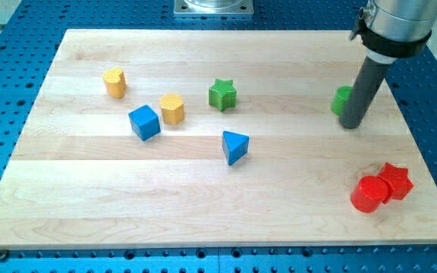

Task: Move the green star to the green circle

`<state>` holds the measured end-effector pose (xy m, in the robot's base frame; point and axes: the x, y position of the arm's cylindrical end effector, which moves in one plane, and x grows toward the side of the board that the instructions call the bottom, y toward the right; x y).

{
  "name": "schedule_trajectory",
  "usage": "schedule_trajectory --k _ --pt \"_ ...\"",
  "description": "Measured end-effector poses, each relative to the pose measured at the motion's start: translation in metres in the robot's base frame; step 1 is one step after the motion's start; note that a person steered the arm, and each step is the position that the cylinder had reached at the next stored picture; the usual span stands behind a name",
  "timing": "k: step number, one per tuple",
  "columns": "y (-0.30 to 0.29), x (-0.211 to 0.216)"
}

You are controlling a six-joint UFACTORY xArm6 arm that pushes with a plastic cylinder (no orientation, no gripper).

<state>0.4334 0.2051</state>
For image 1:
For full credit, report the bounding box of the yellow hexagon block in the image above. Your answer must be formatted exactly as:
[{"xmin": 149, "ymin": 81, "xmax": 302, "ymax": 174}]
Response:
[{"xmin": 159, "ymin": 93, "xmax": 184, "ymax": 124}]

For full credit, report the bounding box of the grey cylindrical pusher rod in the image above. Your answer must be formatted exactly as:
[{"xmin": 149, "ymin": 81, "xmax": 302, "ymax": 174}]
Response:
[{"xmin": 339, "ymin": 49, "xmax": 397, "ymax": 129}]

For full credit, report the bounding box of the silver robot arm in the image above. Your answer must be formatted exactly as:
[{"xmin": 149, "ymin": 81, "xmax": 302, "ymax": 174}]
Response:
[{"xmin": 349, "ymin": 0, "xmax": 437, "ymax": 58}]

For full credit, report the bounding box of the yellow heart block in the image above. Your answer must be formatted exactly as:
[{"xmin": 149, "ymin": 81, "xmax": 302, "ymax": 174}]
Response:
[{"xmin": 102, "ymin": 67, "xmax": 127, "ymax": 99}]

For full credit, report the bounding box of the blue cube block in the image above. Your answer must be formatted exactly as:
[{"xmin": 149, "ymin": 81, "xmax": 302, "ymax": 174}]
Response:
[{"xmin": 128, "ymin": 105, "xmax": 161, "ymax": 141}]

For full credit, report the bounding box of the blue triangle block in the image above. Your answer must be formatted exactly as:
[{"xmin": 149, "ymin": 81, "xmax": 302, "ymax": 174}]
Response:
[{"xmin": 222, "ymin": 131, "xmax": 250, "ymax": 165}]

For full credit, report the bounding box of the red cylinder block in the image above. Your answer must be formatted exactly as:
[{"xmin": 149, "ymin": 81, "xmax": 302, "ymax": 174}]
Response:
[{"xmin": 351, "ymin": 175, "xmax": 389, "ymax": 213}]

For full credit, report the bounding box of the green cylinder block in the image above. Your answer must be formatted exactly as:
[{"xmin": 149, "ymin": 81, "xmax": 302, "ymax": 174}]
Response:
[{"xmin": 330, "ymin": 86, "xmax": 352, "ymax": 116}]

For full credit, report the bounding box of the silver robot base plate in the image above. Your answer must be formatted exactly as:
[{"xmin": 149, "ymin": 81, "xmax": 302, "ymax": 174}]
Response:
[{"xmin": 174, "ymin": 0, "xmax": 254, "ymax": 16}]

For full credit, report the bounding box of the green star block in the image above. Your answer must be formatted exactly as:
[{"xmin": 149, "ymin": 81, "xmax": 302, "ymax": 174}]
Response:
[{"xmin": 209, "ymin": 79, "xmax": 237, "ymax": 111}]

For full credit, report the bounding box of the red star block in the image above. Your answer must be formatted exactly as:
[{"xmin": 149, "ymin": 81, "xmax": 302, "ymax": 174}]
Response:
[{"xmin": 377, "ymin": 162, "xmax": 413, "ymax": 204}]

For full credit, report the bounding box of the light wooden board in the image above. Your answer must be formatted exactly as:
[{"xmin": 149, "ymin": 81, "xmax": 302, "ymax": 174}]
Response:
[{"xmin": 0, "ymin": 29, "xmax": 437, "ymax": 250}]

